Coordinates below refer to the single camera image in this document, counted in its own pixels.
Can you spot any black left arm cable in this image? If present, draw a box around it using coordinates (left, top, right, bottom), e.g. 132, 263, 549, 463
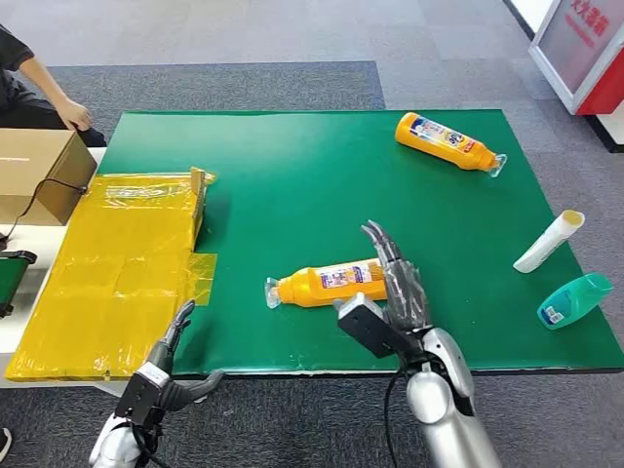
128, 420, 169, 468

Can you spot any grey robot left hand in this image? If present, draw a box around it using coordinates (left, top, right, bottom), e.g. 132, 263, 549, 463
146, 299, 226, 414

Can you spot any white tube bottle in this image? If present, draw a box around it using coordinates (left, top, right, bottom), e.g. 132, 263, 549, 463
512, 209, 586, 275

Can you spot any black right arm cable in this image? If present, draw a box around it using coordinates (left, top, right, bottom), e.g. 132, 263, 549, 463
383, 367, 406, 468

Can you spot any person's hand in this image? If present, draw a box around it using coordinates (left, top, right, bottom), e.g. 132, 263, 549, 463
57, 97, 93, 133

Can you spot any orange bottle with clear cap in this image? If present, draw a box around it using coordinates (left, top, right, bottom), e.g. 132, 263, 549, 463
394, 111, 509, 179
263, 257, 391, 311

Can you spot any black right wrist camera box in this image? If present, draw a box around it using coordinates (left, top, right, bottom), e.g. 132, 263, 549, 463
335, 292, 417, 361

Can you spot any thin black cable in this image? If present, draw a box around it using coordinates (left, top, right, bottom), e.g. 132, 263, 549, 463
0, 177, 89, 252

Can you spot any yellow plastic wrapped board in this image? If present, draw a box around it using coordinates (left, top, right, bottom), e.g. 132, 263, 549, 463
4, 166, 219, 383

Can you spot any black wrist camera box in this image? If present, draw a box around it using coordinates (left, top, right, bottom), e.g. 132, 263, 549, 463
113, 362, 171, 428
335, 292, 417, 361

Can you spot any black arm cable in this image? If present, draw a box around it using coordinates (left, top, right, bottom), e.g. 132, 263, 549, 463
383, 367, 406, 468
128, 420, 169, 468

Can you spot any teal plastic bottle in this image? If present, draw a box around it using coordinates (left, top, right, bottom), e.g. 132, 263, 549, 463
536, 272, 614, 332

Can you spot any green table mat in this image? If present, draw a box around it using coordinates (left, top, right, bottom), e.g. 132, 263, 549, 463
97, 108, 624, 377

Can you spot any brown cardboard box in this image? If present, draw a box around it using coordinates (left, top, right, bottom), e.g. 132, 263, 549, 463
0, 128, 98, 227

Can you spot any green container with black rim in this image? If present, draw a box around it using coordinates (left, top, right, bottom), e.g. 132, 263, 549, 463
0, 250, 38, 320

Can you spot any person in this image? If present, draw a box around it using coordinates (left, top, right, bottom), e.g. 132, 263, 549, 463
0, 24, 107, 149

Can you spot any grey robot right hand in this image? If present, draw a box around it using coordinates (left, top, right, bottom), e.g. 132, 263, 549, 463
361, 219, 433, 335

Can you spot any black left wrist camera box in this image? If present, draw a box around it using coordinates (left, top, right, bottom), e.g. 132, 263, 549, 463
113, 362, 171, 428

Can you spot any red and white sign box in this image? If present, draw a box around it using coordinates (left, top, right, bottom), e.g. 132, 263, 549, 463
528, 0, 624, 117

